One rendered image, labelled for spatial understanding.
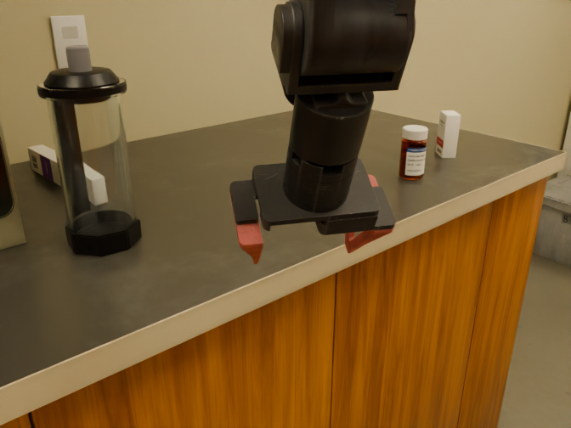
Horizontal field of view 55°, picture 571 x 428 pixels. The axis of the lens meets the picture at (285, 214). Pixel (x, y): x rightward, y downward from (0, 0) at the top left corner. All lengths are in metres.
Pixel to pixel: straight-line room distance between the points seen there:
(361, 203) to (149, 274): 0.34
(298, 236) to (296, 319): 0.12
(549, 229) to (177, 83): 2.08
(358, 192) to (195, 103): 1.00
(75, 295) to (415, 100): 1.60
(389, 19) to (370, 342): 0.72
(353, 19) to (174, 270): 0.46
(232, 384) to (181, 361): 0.11
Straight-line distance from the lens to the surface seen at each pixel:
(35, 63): 1.27
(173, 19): 1.39
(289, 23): 0.35
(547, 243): 3.00
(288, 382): 0.88
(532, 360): 2.26
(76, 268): 0.77
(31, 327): 0.66
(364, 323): 0.95
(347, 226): 0.47
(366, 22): 0.35
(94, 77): 0.73
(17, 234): 0.86
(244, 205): 0.48
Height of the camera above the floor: 1.29
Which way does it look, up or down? 23 degrees down
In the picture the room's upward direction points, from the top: straight up
